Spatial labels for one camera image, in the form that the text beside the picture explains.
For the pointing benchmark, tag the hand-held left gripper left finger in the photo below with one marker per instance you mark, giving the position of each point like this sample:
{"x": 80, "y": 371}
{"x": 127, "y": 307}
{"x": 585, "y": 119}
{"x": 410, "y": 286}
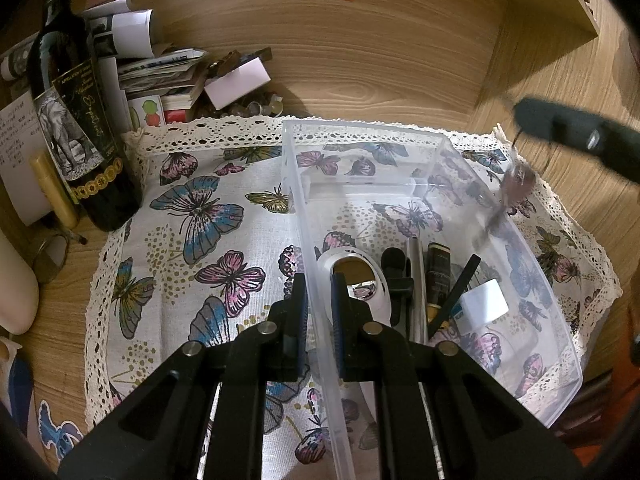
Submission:
{"x": 300, "y": 325}

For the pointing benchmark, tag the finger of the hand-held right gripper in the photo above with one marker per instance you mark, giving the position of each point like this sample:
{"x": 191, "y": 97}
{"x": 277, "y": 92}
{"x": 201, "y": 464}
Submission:
{"x": 575, "y": 130}

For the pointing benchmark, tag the handwritten white note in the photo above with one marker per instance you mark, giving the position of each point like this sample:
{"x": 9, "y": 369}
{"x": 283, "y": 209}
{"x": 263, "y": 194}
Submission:
{"x": 20, "y": 160}

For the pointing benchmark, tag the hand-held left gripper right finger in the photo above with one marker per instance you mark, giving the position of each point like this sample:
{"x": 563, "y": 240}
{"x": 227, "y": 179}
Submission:
{"x": 340, "y": 330}

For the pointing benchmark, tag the black stick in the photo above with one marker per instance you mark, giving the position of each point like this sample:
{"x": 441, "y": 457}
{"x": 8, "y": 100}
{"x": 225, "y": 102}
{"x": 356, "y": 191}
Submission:
{"x": 465, "y": 275}

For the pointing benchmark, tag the round clear lid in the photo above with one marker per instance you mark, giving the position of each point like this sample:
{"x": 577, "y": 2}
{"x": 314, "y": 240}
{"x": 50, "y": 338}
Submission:
{"x": 36, "y": 260}

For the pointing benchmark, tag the white oval pocket mirror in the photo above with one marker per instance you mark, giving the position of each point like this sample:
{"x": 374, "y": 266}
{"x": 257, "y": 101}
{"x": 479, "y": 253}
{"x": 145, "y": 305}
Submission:
{"x": 382, "y": 290}

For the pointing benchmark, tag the silver metal pen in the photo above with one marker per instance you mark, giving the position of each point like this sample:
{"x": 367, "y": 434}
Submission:
{"x": 416, "y": 280}

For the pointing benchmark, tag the blue cartoon sticker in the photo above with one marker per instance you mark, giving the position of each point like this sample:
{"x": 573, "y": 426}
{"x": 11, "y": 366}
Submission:
{"x": 55, "y": 430}

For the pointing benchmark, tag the cream rounded plastic object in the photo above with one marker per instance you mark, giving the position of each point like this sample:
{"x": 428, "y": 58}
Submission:
{"x": 15, "y": 290}

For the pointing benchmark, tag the yellow tube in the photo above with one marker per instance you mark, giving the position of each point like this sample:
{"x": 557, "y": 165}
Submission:
{"x": 52, "y": 190}

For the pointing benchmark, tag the black and gold tube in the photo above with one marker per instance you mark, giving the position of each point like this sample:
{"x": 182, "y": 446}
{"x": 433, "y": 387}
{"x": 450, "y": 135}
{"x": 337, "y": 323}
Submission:
{"x": 439, "y": 270}

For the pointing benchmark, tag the butterfly print lace cloth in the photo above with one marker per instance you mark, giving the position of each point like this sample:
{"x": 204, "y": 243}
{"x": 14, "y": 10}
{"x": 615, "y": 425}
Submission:
{"x": 200, "y": 210}

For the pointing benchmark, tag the fruit print card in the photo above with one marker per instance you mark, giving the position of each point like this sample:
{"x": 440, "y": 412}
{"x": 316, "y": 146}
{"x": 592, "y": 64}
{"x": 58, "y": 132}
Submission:
{"x": 147, "y": 112}

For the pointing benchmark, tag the white cube eraser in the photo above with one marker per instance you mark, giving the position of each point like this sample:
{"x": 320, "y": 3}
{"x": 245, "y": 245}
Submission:
{"x": 482, "y": 305}

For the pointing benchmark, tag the clear plastic container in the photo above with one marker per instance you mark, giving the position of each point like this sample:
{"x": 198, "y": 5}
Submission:
{"x": 525, "y": 260}

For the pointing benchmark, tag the pile of bottle caps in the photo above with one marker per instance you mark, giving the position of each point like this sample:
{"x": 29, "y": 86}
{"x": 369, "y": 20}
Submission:
{"x": 250, "y": 107}

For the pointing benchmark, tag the stack of booklets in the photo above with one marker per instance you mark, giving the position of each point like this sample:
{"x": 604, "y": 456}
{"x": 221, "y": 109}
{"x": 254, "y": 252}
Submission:
{"x": 165, "y": 72}

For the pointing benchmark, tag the pale pink small box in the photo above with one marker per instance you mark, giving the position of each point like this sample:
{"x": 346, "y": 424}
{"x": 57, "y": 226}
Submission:
{"x": 235, "y": 82}

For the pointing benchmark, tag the dark wine bottle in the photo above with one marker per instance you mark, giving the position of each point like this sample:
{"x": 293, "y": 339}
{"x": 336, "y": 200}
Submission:
{"x": 75, "y": 125}

